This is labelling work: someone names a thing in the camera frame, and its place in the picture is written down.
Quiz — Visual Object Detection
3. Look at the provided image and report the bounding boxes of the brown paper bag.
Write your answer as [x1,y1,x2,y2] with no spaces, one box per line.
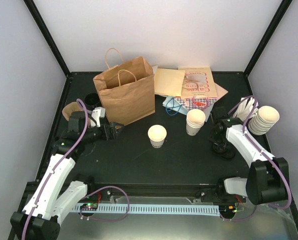
[93,56,155,126]

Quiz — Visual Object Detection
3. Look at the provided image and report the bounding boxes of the single white paper cup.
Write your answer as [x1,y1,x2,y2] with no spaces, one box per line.
[148,124,167,148]

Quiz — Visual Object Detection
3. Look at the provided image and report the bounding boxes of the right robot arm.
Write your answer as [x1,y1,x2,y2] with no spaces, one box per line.
[209,107,292,206]

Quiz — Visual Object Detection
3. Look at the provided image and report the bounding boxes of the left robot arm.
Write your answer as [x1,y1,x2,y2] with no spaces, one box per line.
[10,107,124,240]

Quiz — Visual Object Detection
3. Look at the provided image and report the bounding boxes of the black lid stack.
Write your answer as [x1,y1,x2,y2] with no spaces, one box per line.
[212,142,236,161]

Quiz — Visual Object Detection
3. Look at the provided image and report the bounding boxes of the white paper cup stack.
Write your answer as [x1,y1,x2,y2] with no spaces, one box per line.
[186,109,206,136]

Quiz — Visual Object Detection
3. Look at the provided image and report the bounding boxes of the jar of white stirrers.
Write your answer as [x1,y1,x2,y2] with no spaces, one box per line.
[233,97,259,121]

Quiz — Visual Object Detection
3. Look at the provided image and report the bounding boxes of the black cup sleeve stack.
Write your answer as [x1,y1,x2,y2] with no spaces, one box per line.
[84,92,102,111]

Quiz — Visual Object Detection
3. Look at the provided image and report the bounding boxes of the blue checkered paper bag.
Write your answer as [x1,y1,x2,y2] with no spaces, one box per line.
[175,97,218,111]

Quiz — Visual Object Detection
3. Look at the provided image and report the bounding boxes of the tan flat paper bag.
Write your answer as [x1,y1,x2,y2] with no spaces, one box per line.
[215,83,228,100]

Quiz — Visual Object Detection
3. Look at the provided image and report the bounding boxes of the brown cardboard cup carrier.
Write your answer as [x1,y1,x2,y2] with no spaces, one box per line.
[62,101,85,122]

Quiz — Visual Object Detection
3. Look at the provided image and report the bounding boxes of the white lid stack on sleeve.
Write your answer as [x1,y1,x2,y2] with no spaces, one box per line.
[248,105,280,136]

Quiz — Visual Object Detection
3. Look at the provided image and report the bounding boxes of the cakes printed paper bag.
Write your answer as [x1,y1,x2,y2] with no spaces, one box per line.
[178,67,218,99]

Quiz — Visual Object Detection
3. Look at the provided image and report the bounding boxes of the yellow padded envelope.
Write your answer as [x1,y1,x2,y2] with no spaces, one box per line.
[152,65,185,97]

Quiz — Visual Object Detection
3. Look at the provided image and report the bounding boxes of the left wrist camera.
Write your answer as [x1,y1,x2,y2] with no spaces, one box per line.
[91,107,105,127]

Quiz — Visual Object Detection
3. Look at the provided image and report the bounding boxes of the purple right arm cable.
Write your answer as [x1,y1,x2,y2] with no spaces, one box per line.
[219,95,293,222]

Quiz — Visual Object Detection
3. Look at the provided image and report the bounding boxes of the light blue cable duct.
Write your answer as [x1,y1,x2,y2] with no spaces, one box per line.
[71,203,220,217]

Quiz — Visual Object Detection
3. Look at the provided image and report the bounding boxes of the right black frame post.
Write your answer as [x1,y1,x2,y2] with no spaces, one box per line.
[244,0,292,77]

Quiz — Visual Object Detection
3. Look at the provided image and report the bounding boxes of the black frame post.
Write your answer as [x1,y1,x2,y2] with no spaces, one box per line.
[24,0,70,77]
[244,0,292,77]

